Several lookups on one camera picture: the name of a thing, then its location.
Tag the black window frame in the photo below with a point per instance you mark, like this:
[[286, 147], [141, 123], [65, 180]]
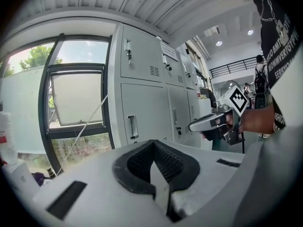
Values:
[[43, 91]]

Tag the black chair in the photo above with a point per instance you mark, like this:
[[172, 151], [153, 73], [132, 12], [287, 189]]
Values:
[[209, 94]]

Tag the clear container red label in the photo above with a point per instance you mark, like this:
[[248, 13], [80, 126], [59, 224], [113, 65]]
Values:
[[8, 138]]

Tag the black printed t-shirt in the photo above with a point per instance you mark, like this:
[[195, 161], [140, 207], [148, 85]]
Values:
[[279, 51]]

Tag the white chest box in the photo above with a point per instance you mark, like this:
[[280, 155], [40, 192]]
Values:
[[206, 106]]

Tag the yellow fruit bunch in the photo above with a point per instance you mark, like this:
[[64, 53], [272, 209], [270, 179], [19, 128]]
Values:
[[204, 98]]

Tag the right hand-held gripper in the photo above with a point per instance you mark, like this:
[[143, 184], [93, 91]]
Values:
[[237, 100]]

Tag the round ceiling light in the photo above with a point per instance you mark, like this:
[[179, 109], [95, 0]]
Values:
[[219, 43], [250, 32]]

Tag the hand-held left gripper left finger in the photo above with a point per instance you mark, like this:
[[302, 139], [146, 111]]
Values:
[[94, 197]]

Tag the white metal locker cabinet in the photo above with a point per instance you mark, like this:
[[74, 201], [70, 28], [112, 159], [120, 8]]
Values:
[[142, 91]]

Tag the dark brown bottle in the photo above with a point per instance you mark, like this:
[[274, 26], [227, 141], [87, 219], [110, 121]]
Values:
[[50, 172]]

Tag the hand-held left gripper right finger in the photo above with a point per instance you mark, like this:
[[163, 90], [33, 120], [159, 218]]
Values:
[[208, 174]]

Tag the black balcony railing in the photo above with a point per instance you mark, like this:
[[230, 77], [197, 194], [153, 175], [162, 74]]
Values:
[[232, 66]]

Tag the white cardboard box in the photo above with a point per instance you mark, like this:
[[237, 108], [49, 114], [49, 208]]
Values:
[[19, 178]]

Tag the white paper notice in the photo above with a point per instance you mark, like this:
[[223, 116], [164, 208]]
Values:
[[169, 51]]

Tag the person's right hand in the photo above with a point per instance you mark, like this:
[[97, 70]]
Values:
[[229, 119]]

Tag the person's right forearm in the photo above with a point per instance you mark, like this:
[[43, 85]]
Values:
[[260, 119]]

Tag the ceiling air vent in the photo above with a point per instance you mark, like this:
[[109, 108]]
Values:
[[211, 31]]

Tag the dark purple bag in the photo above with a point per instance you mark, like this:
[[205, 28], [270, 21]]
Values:
[[39, 178]]

